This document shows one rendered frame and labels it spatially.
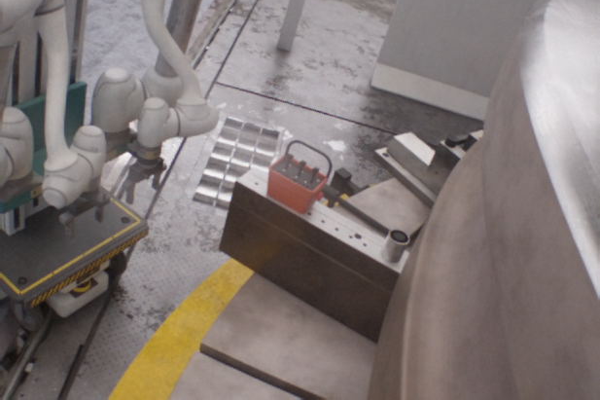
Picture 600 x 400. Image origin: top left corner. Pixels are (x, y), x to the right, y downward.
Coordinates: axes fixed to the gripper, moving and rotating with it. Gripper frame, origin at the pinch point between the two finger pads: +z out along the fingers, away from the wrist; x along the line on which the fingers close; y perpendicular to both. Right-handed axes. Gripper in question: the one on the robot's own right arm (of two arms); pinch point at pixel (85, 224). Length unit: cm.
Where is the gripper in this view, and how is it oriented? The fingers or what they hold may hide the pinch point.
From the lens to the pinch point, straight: 215.5
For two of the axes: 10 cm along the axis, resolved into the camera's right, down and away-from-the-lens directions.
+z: -2.5, 7.9, 5.6
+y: -8.0, -5.0, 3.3
